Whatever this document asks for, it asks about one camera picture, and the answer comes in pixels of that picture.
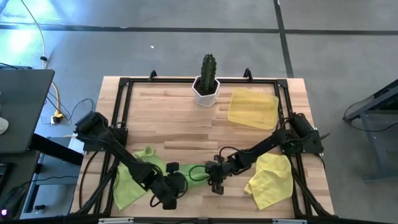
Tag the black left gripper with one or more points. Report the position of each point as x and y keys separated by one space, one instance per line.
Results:
x=171 y=186

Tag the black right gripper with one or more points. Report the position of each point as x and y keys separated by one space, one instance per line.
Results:
x=219 y=172

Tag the dark green microfiber towel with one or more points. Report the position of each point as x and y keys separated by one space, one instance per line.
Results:
x=197 y=174

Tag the lime green microfiber towel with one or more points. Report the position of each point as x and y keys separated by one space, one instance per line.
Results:
x=124 y=189

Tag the yellow microfiber towel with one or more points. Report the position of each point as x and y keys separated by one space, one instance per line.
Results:
x=273 y=183

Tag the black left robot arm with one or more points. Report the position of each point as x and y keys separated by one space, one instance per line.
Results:
x=124 y=155

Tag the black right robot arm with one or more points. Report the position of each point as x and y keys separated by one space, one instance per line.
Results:
x=264 y=146

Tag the yellow translucent basket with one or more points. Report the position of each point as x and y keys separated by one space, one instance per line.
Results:
x=252 y=109

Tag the white plant pot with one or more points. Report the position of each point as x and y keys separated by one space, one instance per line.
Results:
x=205 y=100

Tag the green cactus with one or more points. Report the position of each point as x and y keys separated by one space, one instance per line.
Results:
x=207 y=71

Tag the black angled beam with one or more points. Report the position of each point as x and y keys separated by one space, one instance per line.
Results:
x=56 y=148

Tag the yellow and white power plug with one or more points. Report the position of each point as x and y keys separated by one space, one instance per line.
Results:
x=57 y=118

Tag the black computer mouse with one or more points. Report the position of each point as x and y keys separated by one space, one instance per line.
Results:
x=14 y=199

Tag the grey metal table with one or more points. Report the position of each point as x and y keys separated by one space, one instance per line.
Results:
x=370 y=107

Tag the black desk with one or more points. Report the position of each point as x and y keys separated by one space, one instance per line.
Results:
x=25 y=105

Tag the white round object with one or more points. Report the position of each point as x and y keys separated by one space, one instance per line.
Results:
x=3 y=126

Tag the white frame bracket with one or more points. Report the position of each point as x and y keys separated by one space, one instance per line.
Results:
x=115 y=220
x=289 y=221

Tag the black table frame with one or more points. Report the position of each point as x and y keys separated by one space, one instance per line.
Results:
x=174 y=80

